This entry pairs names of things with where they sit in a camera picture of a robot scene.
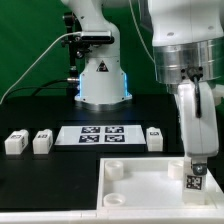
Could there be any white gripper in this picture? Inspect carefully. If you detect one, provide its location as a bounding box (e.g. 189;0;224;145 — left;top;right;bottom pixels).
175;80;219;176

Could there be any white square tabletop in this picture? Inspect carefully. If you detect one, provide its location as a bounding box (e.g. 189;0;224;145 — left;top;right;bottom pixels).
97;157;224;210

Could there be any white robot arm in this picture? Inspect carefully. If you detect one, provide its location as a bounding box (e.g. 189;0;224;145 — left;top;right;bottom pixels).
61;0;224;176

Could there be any white corner fence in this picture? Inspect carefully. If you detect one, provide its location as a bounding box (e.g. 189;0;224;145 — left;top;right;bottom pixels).
0;159;224;224

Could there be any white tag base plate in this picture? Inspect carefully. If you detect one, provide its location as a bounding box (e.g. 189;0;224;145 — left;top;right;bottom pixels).
55;125;145;146

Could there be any black camera stand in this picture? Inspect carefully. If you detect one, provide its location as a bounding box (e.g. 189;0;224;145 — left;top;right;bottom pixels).
61;12;89;99

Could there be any black cable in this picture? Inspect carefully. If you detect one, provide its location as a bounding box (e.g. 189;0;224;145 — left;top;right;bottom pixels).
2;78;81;101

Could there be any white cable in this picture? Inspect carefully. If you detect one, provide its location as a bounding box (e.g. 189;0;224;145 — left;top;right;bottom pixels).
0;0;158;105

